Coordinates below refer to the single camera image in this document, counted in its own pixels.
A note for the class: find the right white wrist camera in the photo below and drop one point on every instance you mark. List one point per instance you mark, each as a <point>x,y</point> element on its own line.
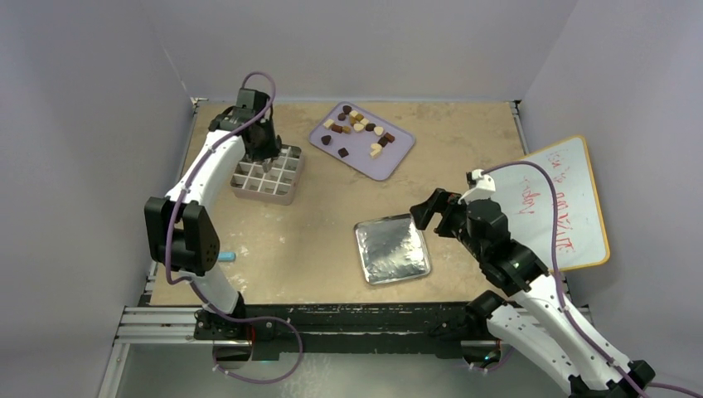
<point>481,186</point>

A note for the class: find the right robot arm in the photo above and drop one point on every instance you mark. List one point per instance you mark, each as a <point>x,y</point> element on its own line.
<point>535,318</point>

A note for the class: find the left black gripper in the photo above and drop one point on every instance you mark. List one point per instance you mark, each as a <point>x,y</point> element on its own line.
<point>271,151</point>

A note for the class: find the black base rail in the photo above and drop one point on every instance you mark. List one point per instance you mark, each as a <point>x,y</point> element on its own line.
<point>443,330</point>

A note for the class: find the yellow framed whiteboard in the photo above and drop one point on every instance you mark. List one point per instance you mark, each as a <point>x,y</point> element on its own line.
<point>552,204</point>

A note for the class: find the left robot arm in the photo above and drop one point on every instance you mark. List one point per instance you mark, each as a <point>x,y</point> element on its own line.
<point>181,234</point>

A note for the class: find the silver metal box lid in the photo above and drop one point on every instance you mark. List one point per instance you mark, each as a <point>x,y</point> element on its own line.
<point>391,249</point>

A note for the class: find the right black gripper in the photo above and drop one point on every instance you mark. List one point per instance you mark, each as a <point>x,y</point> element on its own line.
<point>424,213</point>

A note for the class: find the purple plastic tray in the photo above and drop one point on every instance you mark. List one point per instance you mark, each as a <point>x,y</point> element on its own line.
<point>356,129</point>

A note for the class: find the blue small marker cap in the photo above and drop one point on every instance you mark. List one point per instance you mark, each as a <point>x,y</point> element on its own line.
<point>226,257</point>

